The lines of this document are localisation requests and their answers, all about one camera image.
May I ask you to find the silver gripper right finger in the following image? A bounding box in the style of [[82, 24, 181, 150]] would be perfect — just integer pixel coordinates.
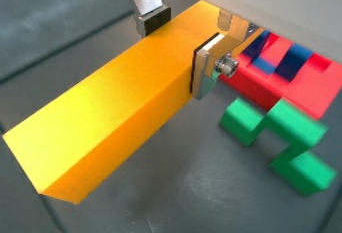
[[190, 9, 264, 100]]

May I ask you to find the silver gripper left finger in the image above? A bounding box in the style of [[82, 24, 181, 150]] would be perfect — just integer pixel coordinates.
[[130, 0, 172, 37]]

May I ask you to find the long yellow block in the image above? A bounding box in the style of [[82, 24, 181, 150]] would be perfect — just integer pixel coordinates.
[[2, 0, 265, 206]]

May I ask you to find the red board base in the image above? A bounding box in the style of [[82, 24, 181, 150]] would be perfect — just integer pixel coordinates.
[[220, 33, 342, 119]]

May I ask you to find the blue U-shaped block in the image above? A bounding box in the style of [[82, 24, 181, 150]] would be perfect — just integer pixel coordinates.
[[244, 31, 313, 81]]

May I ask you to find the green arch block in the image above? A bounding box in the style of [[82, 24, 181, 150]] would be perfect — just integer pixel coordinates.
[[220, 98, 337, 195]]

